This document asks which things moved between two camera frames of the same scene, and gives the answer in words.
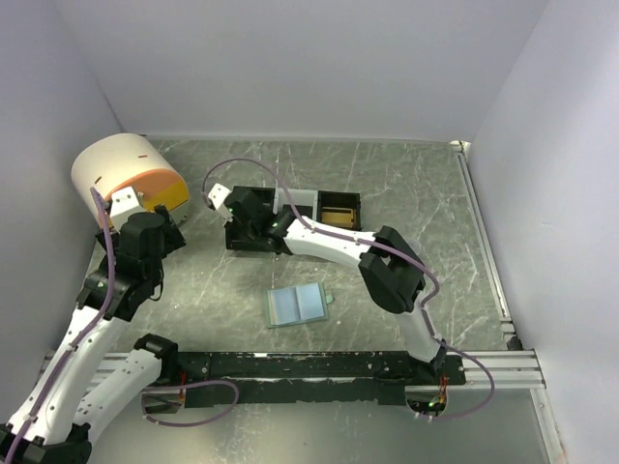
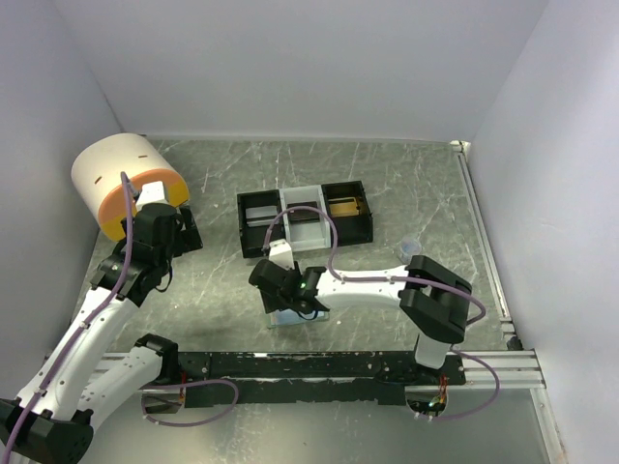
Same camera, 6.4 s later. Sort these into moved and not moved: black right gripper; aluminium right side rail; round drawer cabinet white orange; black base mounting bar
Moved: black right gripper
Not moved: black base mounting bar; round drawer cabinet white orange; aluminium right side rail
